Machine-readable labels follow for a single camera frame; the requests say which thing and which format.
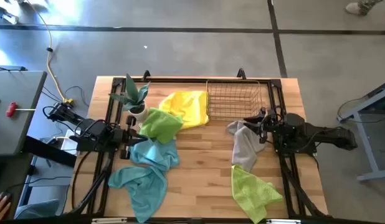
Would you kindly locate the green snake plant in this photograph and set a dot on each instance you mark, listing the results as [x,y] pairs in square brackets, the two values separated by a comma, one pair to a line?
[133,93]

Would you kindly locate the black aluminium rig frame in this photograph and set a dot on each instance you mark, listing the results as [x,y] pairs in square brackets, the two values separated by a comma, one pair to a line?
[180,80]

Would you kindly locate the white plant pot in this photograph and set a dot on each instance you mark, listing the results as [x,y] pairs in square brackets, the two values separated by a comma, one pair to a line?
[142,115]

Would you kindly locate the white power box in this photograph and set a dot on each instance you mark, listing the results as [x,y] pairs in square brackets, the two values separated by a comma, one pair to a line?
[68,144]

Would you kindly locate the teal microfiber towel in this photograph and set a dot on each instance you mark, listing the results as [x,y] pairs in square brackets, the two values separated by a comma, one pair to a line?
[145,189]

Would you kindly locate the dark green microfiber towel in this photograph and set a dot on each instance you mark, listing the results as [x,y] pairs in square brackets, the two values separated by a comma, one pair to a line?
[161,124]

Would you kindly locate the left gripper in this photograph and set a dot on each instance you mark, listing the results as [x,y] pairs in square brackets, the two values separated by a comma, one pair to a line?
[121,137]

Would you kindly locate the yellow microfiber towel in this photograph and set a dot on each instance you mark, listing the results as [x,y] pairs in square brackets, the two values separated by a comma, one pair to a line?
[189,105]

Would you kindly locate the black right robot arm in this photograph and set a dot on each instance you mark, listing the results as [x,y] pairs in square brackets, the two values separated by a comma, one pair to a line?
[320,133]

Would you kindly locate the silver metal bracket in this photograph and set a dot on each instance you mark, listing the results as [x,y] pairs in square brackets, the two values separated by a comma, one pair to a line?
[283,221]
[108,220]

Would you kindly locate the grey metal table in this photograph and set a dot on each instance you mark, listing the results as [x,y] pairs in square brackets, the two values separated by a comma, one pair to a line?
[365,146]

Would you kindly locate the lime green microfiber towel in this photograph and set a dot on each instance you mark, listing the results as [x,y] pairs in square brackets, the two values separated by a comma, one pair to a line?
[251,193]

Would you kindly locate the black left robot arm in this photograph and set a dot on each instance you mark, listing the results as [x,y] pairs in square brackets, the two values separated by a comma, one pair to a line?
[96,135]

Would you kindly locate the person's foot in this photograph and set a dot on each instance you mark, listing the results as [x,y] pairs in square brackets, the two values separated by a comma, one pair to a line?
[354,7]

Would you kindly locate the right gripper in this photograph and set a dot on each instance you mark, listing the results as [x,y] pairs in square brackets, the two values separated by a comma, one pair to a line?
[273,127]

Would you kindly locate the blue microfiber towel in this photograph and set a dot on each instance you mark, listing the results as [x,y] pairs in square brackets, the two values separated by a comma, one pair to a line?
[155,154]

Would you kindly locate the grey chair seat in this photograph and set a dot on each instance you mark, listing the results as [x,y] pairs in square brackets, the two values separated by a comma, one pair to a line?
[36,210]

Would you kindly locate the black desk beam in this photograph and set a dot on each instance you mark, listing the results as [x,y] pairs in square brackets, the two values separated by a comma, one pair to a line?
[49,152]

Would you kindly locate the grey desk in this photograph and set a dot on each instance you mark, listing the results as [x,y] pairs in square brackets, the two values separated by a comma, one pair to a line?
[15,130]

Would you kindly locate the grey microfiber towel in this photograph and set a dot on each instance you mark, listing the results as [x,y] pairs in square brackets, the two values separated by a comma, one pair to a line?
[245,149]

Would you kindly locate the person's hand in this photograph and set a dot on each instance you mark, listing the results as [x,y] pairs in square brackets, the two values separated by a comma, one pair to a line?
[1,207]

